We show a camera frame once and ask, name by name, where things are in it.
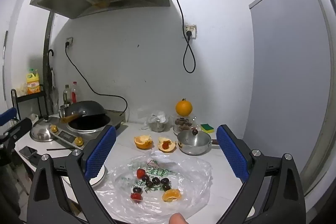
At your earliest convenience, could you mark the orange peel half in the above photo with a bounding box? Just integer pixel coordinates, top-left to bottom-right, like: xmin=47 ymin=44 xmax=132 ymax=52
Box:
xmin=134 ymin=135 xmax=153 ymax=149

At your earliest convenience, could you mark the black wok with wooden handle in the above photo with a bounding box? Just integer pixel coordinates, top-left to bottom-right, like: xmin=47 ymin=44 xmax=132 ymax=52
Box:
xmin=60 ymin=101 xmax=108 ymax=123

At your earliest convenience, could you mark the black pouch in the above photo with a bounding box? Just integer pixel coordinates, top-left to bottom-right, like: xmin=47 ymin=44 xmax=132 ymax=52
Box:
xmin=28 ymin=153 xmax=42 ymax=167

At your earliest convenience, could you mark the orange peel with red flesh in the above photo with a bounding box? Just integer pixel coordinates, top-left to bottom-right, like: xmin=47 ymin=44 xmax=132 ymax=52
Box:
xmin=157 ymin=137 xmax=177 ymax=153

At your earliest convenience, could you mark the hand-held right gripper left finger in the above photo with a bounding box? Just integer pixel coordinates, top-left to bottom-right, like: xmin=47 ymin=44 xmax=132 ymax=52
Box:
xmin=26 ymin=125 xmax=117 ymax=224

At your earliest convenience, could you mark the dark vertical pipe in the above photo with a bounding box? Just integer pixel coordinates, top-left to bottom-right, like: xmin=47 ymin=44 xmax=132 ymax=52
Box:
xmin=42 ymin=13 xmax=55 ymax=114

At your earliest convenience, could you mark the yellow detergent bottle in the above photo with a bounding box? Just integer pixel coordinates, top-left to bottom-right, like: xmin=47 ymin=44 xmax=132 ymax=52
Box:
xmin=26 ymin=68 xmax=41 ymax=95

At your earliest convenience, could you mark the tall white cabinet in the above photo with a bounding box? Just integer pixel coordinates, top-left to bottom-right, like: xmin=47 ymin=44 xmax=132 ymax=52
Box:
xmin=249 ymin=0 xmax=336 ymax=195

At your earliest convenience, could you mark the oil bottle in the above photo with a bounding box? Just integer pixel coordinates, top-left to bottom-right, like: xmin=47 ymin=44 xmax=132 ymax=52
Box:
xmin=63 ymin=85 xmax=71 ymax=106

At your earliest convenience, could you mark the steel cup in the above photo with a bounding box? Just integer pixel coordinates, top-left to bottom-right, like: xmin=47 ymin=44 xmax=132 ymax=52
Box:
xmin=148 ymin=116 xmax=168 ymax=132

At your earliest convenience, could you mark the whole orange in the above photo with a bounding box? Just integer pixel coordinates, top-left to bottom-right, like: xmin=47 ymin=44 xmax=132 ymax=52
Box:
xmin=175 ymin=98 xmax=193 ymax=117

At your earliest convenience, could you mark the black metal rack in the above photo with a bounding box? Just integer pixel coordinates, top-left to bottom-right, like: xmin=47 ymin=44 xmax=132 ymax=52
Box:
xmin=10 ymin=84 xmax=50 ymax=121

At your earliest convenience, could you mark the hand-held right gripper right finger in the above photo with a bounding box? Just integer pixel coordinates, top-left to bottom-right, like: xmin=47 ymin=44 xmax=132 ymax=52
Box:
xmin=216 ymin=124 xmax=307 ymax=224

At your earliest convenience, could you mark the red cap clear bottle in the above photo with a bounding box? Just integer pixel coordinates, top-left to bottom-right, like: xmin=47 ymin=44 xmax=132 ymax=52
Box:
xmin=71 ymin=81 xmax=79 ymax=104

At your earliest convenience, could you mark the small steel saucepan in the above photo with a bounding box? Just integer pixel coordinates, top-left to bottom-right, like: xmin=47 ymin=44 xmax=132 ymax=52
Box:
xmin=178 ymin=139 xmax=219 ymax=156

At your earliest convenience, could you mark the clear glass fruit bowl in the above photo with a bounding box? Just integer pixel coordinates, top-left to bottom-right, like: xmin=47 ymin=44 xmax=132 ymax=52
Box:
xmin=173 ymin=116 xmax=198 ymax=135

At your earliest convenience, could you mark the steel induction cooker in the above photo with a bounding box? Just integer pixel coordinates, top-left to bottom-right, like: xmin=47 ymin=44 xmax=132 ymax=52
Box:
xmin=51 ymin=110 xmax=126 ymax=149

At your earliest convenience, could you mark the small metal mug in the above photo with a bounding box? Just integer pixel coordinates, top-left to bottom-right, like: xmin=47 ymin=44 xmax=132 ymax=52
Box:
xmin=59 ymin=105 xmax=71 ymax=118

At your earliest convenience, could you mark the black range hood cable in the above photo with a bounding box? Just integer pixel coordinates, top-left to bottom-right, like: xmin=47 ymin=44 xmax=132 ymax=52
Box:
xmin=167 ymin=0 xmax=197 ymax=73

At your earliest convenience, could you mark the clear printed plastic bag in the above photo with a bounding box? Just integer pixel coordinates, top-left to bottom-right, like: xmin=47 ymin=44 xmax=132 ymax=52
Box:
xmin=96 ymin=151 xmax=213 ymax=224

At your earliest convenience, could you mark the white wall socket with plug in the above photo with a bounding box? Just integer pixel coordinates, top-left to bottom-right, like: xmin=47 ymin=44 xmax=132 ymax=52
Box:
xmin=184 ymin=25 xmax=197 ymax=40

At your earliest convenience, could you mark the white round plate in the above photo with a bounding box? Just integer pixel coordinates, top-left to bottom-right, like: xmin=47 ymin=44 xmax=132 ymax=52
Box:
xmin=62 ymin=164 xmax=109 ymax=189

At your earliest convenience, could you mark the cluster of cherries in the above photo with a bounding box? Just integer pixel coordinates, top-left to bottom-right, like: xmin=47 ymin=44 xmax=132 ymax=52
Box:
xmin=133 ymin=175 xmax=171 ymax=193

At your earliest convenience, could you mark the single orange segment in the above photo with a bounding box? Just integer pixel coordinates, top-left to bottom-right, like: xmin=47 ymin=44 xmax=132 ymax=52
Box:
xmin=162 ymin=189 xmax=174 ymax=202

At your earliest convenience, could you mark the person's right hand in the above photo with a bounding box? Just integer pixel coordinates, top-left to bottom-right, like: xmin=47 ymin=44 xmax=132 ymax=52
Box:
xmin=169 ymin=213 xmax=187 ymax=224

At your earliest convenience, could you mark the black cooker power cable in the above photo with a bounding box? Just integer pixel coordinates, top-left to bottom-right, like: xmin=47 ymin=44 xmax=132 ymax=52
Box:
xmin=65 ymin=43 xmax=128 ymax=122

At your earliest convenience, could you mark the steel saucepan lid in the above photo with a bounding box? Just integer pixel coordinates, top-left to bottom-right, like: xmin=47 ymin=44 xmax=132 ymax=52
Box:
xmin=177 ymin=128 xmax=212 ymax=147

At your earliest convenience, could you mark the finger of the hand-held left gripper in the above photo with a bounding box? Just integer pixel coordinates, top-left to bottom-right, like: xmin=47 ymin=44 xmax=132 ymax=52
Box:
xmin=0 ymin=118 xmax=32 ymax=167
xmin=0 ymin=108 xmax=17 ymax=126

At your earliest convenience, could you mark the silver phone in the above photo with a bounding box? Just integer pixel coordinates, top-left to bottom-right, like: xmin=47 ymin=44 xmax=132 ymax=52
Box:
xmin=19 ymin=146 xmax=38 ymax=159

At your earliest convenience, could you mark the steel wok lid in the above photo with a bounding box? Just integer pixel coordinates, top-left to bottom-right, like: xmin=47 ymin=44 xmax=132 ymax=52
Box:
xmin=30 ymin=116 xmax=60 ymax=142

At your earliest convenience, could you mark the black chopstick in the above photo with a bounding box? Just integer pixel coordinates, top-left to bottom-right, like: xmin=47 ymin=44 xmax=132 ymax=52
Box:
xmin=47 ymin=145 xmax=76 ymax=151

